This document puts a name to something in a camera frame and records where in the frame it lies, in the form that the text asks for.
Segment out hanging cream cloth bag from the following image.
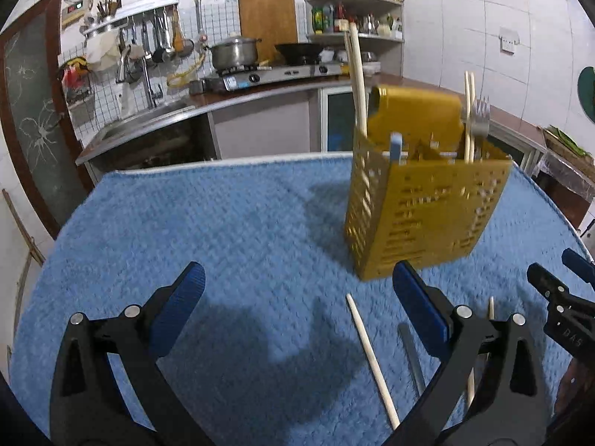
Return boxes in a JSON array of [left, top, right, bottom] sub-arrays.
[[86, 32, 119, 71]]

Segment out steel kitchen sink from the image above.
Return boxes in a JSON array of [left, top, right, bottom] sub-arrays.
[[95, 102, 196, 142]]

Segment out yellow hose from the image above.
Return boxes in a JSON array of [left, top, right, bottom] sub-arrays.
[[166, 49, 208, 88]]

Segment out blue textured blanket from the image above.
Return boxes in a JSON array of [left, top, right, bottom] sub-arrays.
[[9, 151, 595, 446]]

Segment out wooden cutting board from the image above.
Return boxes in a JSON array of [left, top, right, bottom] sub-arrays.
[[238, 0, 298, 63]]

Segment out hanging metal skimmer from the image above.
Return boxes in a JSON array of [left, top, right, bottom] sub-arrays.
[[172, 7, 195, 56]]

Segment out clear plastic sheet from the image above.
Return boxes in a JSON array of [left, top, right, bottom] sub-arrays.
[[537, 151, 595, 200]]

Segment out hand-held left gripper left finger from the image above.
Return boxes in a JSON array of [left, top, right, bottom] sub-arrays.
[[49, 261, 217, 446]]

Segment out green round board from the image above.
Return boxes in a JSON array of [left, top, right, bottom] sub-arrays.
[[577, 66, 595, 124]]

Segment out thin wooden stick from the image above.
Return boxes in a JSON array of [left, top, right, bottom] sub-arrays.
[[2, 189, 47, 265]]

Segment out white counter cabinet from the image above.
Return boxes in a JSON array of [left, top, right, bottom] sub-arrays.
[[211, 88, 326, 161]]

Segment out green vegetables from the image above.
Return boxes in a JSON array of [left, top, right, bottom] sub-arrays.
[[546, 125, 589, 154]]

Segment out beige power strip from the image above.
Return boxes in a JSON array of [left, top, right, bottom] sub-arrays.
[[60, 0, 94, 26]]

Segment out person's right hand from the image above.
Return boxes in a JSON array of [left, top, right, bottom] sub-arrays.
[[553, 360, 595, 430]]

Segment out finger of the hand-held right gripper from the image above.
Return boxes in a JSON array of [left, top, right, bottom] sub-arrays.
[[561, 248, 595, 285], [527, 262, 585, 317]]

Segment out brown framed glass door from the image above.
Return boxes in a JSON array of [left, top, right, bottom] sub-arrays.
[[0, 0, 94, 240]]

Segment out steel cooking pot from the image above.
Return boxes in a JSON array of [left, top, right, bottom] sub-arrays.
[[207, 36, 262, 71]]

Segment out small wire basket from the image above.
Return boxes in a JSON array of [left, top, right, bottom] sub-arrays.
[[65, 86, 94, 107]]

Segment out dark grey utensil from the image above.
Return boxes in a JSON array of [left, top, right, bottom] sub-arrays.
[[398, 324, 427, 397]]

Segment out chrome faucet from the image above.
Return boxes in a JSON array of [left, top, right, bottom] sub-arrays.
[[115, 46, 163, 109]]

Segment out wooden crate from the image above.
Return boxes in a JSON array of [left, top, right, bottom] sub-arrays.
[[534, 125, 595, 228]]

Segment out dark kitchen countertop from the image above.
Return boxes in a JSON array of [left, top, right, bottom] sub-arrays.
[[74, 74, 405, 165]]

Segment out hanging black ladle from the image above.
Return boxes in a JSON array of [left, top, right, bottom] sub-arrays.
[[152, 9, 175, 63]]

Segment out chopstick cup on rack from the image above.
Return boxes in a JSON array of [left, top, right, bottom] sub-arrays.
[[95, 0, 122, 22]]

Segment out yellow and black gloves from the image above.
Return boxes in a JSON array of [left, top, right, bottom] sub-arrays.
[[58, 56, 91, 89]]

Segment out steel gas stove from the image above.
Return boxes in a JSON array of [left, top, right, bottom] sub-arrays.
[[202, 62, 347, 93]]

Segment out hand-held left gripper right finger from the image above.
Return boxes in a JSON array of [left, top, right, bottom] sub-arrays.
[[379, 260, 551, 446]]

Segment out yellow perforated utensil holder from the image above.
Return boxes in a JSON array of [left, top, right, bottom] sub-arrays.
[[344, 84, 513, 282]]

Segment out grey corner shelf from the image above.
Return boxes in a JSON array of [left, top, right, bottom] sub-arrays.
[[304, 0, 405, 77]]

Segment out green handled fork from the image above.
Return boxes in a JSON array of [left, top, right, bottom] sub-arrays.
[[460, 97, 492, 149]]

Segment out steel wall utensil rack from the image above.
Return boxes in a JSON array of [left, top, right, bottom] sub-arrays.
[[81, 0, 180, 35]]

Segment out white wall socket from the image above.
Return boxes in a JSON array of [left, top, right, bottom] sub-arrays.
[[498, 28, 520, 53]]

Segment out black wok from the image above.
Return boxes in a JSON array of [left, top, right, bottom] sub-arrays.
[[274, 43, 342, 63]]

